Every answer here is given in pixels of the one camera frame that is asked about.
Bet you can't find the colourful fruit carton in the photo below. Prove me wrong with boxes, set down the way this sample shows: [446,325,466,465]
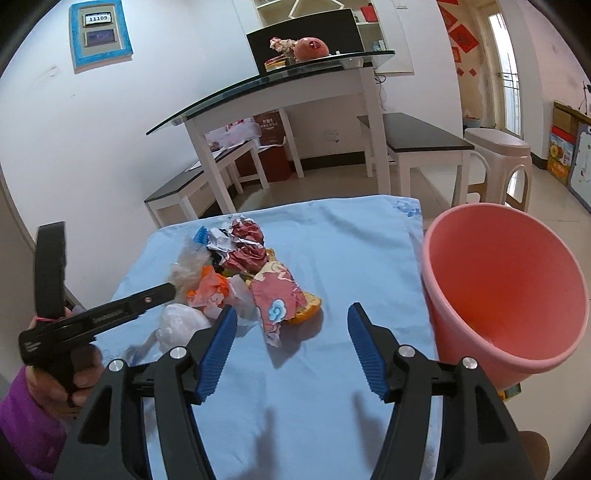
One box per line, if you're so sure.
[547,131,575,185]

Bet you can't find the black cable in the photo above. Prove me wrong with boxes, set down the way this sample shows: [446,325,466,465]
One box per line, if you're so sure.
[374,69,389,114]

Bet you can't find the translucent plastic wrap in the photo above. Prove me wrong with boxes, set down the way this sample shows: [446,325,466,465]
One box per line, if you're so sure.
[226,274,259,324]

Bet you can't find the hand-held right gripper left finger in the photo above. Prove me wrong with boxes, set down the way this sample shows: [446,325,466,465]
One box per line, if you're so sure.
[54,305,238,480]

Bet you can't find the crumpled white printed paper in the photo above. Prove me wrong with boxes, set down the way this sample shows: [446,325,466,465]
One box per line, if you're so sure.
[206,227,241,254]

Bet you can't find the white glass-top table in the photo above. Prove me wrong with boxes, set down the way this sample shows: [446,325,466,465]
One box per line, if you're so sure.
[146,50,397,215]

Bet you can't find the red carton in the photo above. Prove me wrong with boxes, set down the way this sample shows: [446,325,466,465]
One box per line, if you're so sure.
[259,143,293,183]

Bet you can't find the pink plastic bucket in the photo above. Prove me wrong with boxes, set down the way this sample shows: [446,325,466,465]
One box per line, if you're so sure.
[421,203,591,392]

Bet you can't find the white drawing board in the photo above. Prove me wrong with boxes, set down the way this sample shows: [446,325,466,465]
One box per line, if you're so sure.
[567,124,591,208]

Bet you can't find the beige plastic stool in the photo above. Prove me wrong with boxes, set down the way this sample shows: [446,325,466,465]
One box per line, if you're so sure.
[450,128,534,213]

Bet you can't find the blue-framed wall panel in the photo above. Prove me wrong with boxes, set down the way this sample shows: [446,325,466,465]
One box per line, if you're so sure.
[68,0,136,73]

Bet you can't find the wooden desk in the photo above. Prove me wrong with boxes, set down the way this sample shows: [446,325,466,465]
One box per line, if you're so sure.
[553,100,591,125]

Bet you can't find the brown cardboard box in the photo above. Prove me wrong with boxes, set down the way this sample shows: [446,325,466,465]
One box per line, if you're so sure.
[551,104,583,139]

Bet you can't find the person's left forearm purple sleeve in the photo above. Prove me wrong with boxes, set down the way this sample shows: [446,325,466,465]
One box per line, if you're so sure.
[0,369,79,480]

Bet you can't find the white pink plastic bag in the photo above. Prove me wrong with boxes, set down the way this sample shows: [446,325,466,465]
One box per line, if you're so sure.
[204,119,264,151]

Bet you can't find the crumpled red paper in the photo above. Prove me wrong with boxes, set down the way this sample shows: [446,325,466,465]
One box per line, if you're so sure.
[224,244,269,278]
[229,217,265,245]

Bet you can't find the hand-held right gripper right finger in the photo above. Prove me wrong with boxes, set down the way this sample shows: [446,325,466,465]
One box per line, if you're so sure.
[347,302,536,480]

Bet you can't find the glass balcony door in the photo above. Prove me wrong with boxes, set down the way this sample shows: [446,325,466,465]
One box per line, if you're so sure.
[475,0,527,139]

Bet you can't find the white wall niche shelf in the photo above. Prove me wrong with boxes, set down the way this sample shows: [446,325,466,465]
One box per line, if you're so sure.
[254,0,386,56]

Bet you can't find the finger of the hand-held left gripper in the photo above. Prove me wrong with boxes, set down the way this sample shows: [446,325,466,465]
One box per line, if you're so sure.
[90,283,177,330]

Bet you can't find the black monitor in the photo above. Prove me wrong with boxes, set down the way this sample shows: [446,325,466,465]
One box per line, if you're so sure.
[246,8,365,72]

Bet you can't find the red paper wall decorations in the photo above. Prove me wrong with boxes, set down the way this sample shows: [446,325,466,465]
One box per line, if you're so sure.
[436,0,481,79]

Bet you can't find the person's left hand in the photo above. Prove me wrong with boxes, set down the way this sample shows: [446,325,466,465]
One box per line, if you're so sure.
[27,345,103,408]

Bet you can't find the light blue cloth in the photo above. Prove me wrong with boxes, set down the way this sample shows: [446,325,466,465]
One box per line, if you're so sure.
[95,196,439,480]

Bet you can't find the orange white wrapper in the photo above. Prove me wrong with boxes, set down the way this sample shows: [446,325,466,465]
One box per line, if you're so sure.
[187,265,230,319]

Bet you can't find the artificial flower bunch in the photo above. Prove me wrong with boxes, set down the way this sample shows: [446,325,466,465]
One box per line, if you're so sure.
[269,36,296,58]

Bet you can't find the dark-top white bench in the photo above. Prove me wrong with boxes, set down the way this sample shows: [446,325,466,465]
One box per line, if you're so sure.
[144,159,241,229]
[187,138,271,195]
[356,112,475,208]

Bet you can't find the pink printed wrapper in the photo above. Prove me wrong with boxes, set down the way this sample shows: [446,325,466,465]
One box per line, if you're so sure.
[249,261,308,348]

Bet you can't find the dark red printed box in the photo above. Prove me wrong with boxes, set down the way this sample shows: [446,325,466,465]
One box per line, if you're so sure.
[255,111,283,146]

